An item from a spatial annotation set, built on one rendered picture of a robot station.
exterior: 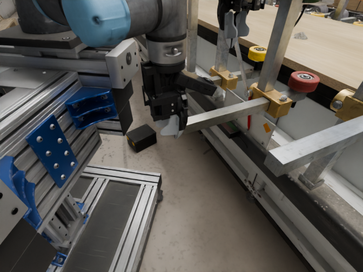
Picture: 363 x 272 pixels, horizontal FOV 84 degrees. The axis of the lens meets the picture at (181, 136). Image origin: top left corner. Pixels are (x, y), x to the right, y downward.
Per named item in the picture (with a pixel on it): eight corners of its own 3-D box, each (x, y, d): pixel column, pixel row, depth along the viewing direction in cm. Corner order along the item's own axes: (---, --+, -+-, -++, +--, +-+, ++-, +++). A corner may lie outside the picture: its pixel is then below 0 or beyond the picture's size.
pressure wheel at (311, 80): (293, 116, 65) (307, 82, 57) (274, 103, 71) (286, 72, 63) (310, 110, 68) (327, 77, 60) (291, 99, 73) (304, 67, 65)
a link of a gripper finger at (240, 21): (240, 52, 54) (246, 12, 48) (227, 46, 58) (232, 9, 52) (249, 51, 55) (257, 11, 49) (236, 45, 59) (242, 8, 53)
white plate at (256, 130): (265, 150, 67) (274, 126, 60) (222, 109, 85) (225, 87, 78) (266, 149, 67) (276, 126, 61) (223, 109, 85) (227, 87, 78)
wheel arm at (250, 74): (164, 100, 74) (163, 90, 71) (161, 96, 76) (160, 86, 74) (259, 78, 88) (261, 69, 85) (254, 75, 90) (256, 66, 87)
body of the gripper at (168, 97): (144, 107, 49) (137, 56, 41) (176, 99, 52) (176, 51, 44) (154, 124, 44) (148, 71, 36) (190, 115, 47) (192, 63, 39)
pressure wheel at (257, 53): (262, 80, 84) (271, 52, 76) (243, 78, 85) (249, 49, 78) (263, 73, 89) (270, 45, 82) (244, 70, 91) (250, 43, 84)
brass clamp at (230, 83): (224, 92, 79) (226, 80, 76) (207, 77, 89) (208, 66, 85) (237, 88, 81) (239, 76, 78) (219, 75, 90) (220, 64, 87)
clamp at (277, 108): (274, 119, 60) (280, 104, 57) (246, 97, 69) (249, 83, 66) (288, 114, 62) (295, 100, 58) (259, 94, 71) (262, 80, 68)
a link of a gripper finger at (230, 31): (230, 54, 53) (235, 14, 47) (218, 48, 57) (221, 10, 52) (240, 52, 54) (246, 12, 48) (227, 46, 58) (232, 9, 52)
